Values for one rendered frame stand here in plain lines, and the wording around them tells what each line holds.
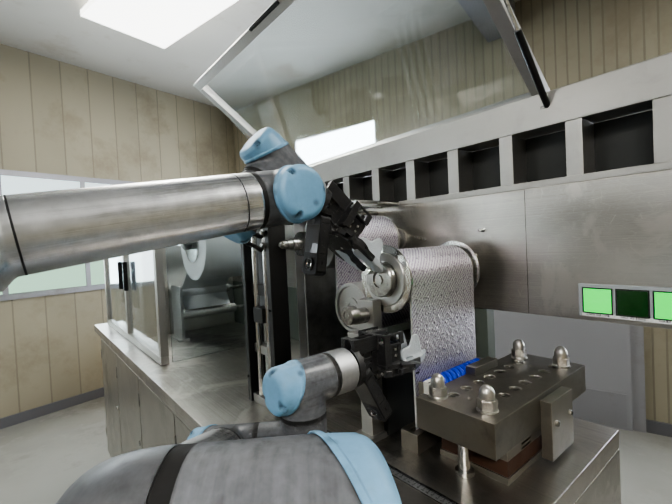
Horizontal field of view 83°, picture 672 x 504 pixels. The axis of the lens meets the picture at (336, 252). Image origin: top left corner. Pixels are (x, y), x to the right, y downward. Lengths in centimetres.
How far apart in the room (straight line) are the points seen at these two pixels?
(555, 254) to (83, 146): 399
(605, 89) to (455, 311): 56
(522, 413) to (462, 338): 25
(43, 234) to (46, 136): 384
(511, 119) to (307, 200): 69
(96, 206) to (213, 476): 27
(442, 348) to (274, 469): 69
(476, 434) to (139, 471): 57
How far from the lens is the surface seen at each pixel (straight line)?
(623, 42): 339
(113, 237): 43
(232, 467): 27
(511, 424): 77
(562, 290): 101
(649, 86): 99
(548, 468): 90
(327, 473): 26
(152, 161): 457
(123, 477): 29
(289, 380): 61
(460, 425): 76
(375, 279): 83
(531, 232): 102
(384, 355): 73
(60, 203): 43
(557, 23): 351
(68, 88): 444
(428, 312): 86
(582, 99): 102
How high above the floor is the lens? 133
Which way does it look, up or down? 1 degrees down
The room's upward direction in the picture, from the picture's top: 3 degrees counter-clockwise
